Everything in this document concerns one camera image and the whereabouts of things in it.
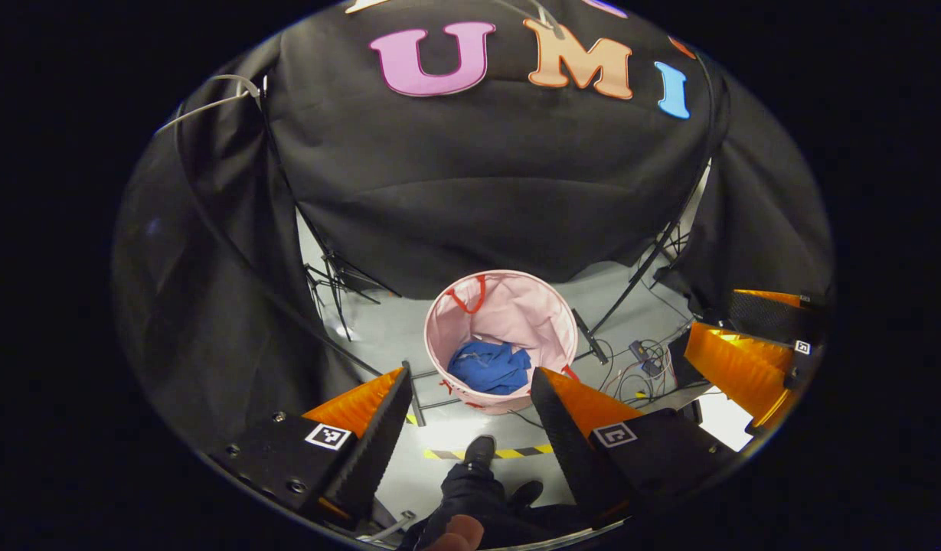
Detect yellow black floor tape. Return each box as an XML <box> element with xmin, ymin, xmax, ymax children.
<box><xmin>423</xmin><ymin>444</ymin><xmax>555</xmax><ymax>461</ymax></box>

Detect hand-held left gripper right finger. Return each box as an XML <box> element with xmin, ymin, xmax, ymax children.
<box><xmin>530</xmin><ymin>367</ymin><xmax>737</xmax><ymax>530</ymax></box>

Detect blue corduroy jacket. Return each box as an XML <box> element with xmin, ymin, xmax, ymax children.
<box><xmin>447</xmin><ymin>340</ymin><xmax>533</xmax><ymax>396</ymax></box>

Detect person's black shoe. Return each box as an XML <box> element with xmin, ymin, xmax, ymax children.
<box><xmin>462</xmin><ymin>435</ymin><xmax>498</xmax><ymax>471</ymax></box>
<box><xmin>508</xmin><ymin>480</ymin><xmax>545</xmax><ymax>510</ymax></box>

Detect pink laundry hamper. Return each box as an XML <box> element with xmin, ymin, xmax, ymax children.
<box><xmin>424</xmin><ymin>269</ymin><xmax>580</xmax><ymax>416</ymax></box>

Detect person's black trousers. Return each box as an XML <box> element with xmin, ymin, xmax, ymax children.
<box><xmin>397</xmin><ymin>461</ymin><xmax>593</xmax><ymax>550</ymax></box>

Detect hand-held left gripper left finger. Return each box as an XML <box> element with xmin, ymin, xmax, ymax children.
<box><xmin>208</xmin><ymin>367</ymin><xmax>414</xmax><ymax>533</ymax></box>

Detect tangle of black cables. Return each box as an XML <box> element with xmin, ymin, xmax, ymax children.
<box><xmin>593</xmin><ymin>329</ymin><xmax>697</xmax><ymax>406</ymax></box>

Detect black power adapter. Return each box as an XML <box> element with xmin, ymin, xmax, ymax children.
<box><xmin>629</xmin><ymin>340</ymin><xmax>664</xmax><ymax>377</ymax></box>

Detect black backdrop cloth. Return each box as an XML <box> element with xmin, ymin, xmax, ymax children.
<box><xmin>112</xmin><ymin>0</ymin><xmax>837</xmax><ymax>452</ymax></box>

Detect black backdrop stand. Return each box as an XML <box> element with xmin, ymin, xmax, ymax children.
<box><xmin>635</xmin><ymin>222</ymin><xmax>697</xmax><ymax>292</ymax></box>
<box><xmin>300</xmin><ymin>207</ymin><xmax>400</xmax><ymax>343</ymax></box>

